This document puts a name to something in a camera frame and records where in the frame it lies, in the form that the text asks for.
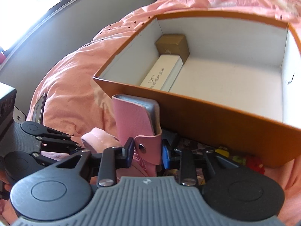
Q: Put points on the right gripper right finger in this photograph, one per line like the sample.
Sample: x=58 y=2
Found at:
x=181 y=160

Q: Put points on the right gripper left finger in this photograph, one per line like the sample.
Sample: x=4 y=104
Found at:
x=114 y=158

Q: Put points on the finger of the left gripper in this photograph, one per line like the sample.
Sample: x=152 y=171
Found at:
x=62 y=147
x=49 y=134

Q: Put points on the illustrated card pack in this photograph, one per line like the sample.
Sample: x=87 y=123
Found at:
x=207 y=162

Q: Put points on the black box gold lettering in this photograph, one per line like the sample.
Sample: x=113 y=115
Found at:
x=39 y=109

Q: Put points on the yellow tape measure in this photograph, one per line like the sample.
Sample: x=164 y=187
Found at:
x=223 y=151

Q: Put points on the pink card holder wallet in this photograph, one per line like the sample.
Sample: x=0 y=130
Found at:
x=139 y=118

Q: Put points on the white box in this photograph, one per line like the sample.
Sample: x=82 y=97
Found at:
x=163 y=73

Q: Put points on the small gold gift box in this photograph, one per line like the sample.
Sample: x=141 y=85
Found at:
x=173 y=44

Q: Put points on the pink mini backpack pouch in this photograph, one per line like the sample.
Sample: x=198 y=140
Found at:
x=97 y=140

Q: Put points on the crocheted orange green carrot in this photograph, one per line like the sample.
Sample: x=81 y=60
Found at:
x=239 y=159

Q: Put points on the bedroom window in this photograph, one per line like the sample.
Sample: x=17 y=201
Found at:
x=18 y=18

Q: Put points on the pink patterned duvet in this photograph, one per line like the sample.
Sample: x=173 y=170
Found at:
x=77 y=104

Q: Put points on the orange cardboard storage box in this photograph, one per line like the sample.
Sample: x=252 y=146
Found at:
x=239 y=87

